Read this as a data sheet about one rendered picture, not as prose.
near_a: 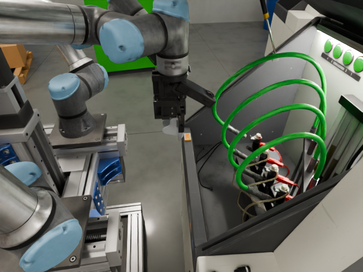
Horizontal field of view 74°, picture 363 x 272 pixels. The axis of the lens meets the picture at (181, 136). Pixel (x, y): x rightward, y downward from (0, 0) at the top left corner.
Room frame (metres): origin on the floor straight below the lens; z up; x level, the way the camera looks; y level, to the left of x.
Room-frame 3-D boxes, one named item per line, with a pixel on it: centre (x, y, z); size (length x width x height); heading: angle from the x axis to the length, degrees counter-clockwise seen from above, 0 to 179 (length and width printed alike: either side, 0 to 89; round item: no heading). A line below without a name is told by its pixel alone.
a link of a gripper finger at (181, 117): (0.53, 0.00, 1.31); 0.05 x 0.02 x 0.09; 4
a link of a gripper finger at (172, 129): (0.54, 0.02, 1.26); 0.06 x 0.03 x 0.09; 94
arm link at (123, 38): (0.49, 0.10, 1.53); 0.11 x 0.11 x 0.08; 46
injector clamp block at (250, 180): (0.57, -0.29, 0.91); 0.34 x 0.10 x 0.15; 3
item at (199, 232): (0.68, -0.04, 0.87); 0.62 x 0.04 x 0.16; 3
